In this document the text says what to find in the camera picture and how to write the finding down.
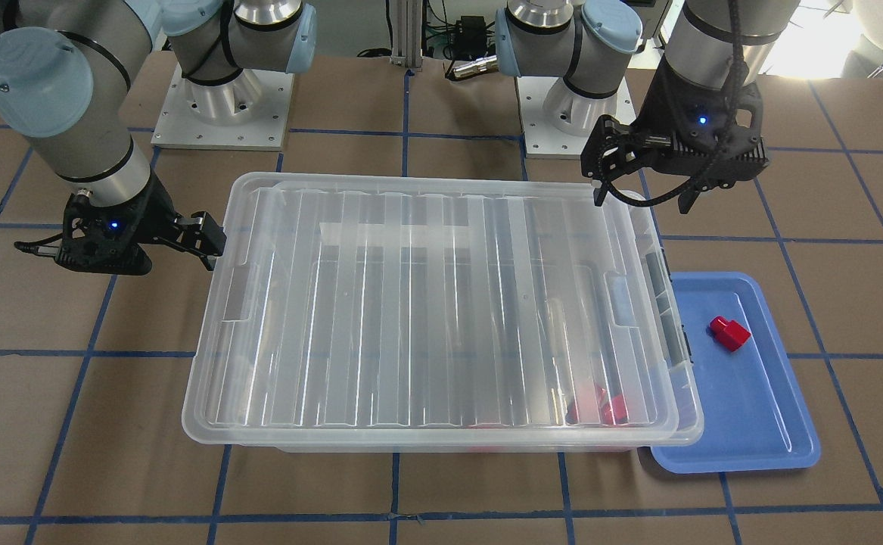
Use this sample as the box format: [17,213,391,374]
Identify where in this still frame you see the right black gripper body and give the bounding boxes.
[54,172,181,275]

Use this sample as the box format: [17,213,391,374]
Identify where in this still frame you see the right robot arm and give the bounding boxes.
[0,1,318,276]

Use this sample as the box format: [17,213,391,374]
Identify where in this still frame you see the clear plastic box lid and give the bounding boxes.
[182,172,704,453]

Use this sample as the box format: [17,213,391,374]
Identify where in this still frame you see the aluminium frame post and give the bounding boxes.
[387,1,426,73]

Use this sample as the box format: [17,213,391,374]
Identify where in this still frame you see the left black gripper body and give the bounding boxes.
[634,60,770,182]

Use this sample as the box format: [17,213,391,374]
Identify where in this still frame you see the clear plastic storage box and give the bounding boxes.
[259,188,698,452]

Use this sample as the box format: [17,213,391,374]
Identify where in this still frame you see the blue plastic tray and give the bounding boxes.
[651,272,822,474]

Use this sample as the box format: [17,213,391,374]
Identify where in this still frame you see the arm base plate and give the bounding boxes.
[151,68,295,151]
[516,76,636,159]

